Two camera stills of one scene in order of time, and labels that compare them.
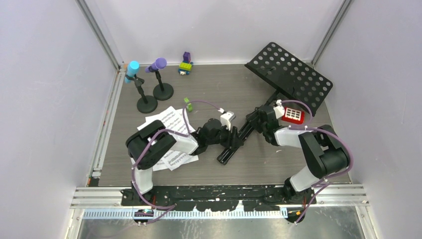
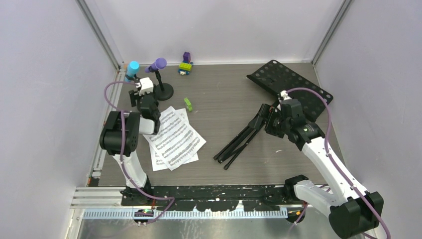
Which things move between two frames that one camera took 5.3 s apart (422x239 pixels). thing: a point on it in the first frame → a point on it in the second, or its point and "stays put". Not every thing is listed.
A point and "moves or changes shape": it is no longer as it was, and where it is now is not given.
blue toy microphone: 133,69 stays put
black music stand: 295,80 moves or changes shape
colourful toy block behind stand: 185,66 stays put
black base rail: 216,198 stays put
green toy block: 189,106 stays put
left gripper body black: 225,137 → 135,96
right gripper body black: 256,119 → 276,125
